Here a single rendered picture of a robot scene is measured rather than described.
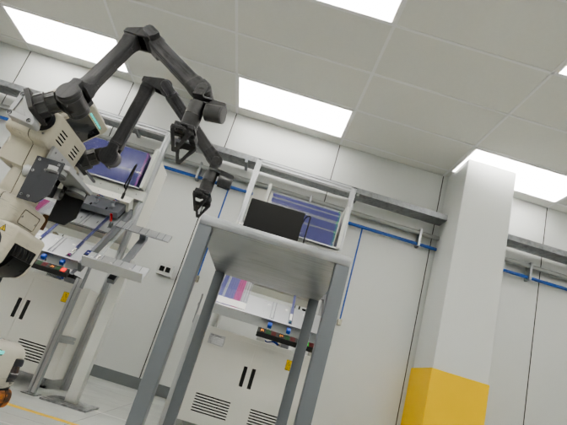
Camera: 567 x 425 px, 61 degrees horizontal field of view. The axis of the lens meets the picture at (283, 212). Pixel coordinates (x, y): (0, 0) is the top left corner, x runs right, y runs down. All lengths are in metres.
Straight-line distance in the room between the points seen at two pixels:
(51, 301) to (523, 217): 4.70
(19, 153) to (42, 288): 1.56
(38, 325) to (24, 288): 0.25
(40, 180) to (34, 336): 1.67
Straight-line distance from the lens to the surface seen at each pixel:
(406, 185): 5.42
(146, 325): 4.84
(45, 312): 3.33
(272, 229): 1.45
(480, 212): 5.03
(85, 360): 2.95
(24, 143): 1.96
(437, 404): 4.55
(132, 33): 1.96
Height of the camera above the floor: 0.42
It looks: 19 degrees up
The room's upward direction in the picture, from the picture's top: 17 degrees clockwise
